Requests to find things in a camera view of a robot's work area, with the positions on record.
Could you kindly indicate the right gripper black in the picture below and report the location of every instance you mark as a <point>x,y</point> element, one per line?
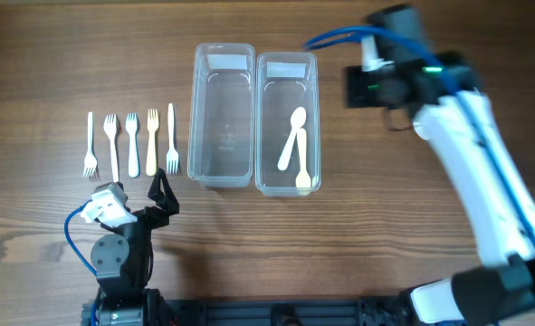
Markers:
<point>355,86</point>

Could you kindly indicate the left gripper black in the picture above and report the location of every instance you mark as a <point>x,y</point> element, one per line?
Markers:
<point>145,215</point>

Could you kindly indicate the white plastic spoon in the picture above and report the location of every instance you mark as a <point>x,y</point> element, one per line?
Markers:
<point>297,120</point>

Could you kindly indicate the yellow plastic spoon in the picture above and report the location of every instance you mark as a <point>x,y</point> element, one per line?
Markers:
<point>303,179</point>

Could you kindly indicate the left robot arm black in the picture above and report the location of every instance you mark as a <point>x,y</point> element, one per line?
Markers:
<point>124,258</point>

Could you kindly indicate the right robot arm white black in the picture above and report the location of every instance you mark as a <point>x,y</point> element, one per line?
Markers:
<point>448,110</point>

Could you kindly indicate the white fork nearest container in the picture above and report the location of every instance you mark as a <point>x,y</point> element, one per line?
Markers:
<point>172,156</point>

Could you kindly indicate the left clear plastic container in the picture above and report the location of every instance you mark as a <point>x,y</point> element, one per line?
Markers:
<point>220,150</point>

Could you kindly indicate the clear plastic container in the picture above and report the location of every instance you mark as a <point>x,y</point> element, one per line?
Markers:
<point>286,81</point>
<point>220,150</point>

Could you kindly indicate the right clear plastic container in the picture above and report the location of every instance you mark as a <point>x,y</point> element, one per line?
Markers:
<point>286,81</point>

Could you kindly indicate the yellow plastic fork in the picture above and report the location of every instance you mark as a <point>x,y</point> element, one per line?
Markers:
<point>153,125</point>

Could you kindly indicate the white plastic fork far left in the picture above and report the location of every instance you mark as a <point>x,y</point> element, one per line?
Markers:
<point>90,161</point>

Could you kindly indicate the light blue plastic fork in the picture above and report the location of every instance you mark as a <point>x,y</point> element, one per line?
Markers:
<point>132,126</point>

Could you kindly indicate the white fork tines up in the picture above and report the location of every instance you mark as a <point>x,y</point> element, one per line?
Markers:
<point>110,127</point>

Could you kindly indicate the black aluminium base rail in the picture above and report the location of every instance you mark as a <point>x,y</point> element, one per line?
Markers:
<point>364,311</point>

